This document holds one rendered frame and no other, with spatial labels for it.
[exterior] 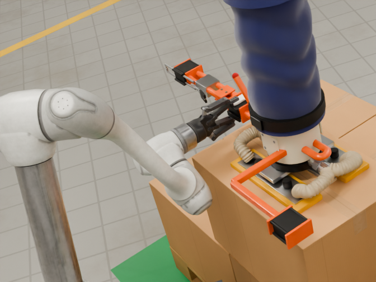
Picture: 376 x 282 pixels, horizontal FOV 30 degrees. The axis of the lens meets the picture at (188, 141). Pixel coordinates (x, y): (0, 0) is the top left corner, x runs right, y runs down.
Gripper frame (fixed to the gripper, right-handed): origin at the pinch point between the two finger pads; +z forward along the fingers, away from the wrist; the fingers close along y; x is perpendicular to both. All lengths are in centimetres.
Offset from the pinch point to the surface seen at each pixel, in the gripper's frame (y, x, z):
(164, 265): 110, -62, -24
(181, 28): 111, -258, 113
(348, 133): 56, -16, 58
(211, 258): 70, -13, -20
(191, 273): 103, -43, -20
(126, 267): 109, -75, -39
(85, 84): 110, -250, 25
